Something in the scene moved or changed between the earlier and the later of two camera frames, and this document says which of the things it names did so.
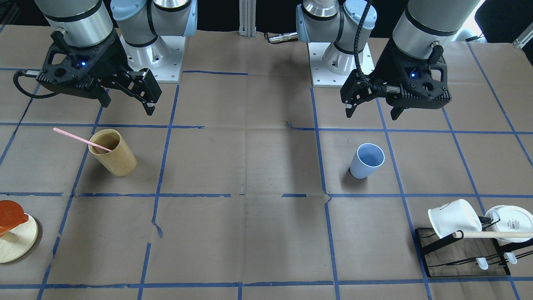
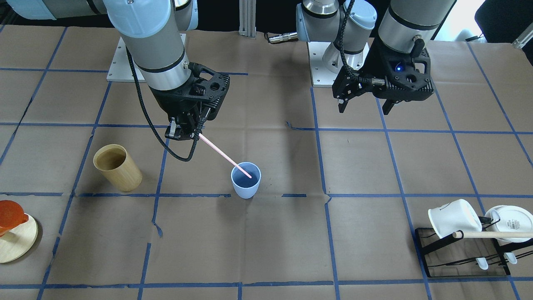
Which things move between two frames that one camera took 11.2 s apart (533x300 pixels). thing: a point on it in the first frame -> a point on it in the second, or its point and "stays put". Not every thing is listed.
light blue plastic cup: x=368 y=156 -> x=246 y=187
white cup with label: x=512 y=219 stays put
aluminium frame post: x=247 y=9 stays put
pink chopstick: x=81 y=138 -> x=216 y=148
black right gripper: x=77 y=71 -> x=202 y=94
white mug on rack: x=456 y=216 stays put
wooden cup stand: x=18 y=241 stays put
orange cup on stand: x=11 y=214 stays put
